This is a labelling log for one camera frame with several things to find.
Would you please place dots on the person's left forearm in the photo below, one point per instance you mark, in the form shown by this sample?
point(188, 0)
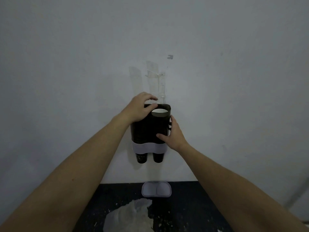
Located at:
point(60, 186)

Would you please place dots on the clear crinkled tape strip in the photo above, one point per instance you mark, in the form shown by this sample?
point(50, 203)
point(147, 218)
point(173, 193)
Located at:
point(154, 79)

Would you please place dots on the white dispenser lid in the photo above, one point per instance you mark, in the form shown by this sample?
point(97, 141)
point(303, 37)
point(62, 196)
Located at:
point(157, 189)

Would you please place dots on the person's left hand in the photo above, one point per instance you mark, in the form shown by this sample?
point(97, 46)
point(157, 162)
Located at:
point(137, 108)

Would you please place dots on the person's right forearm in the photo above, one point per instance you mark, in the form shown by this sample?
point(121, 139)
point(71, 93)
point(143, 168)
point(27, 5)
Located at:
point(246, 198)

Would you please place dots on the person's right hand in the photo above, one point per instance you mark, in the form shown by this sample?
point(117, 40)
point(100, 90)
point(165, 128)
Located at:
point(175, 137)

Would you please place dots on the clear plastic sleeve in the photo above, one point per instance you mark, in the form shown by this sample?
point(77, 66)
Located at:
point(125, 217)

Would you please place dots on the black wall cup dispenser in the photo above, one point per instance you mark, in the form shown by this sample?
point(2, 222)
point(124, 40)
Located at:
point(149, 148)

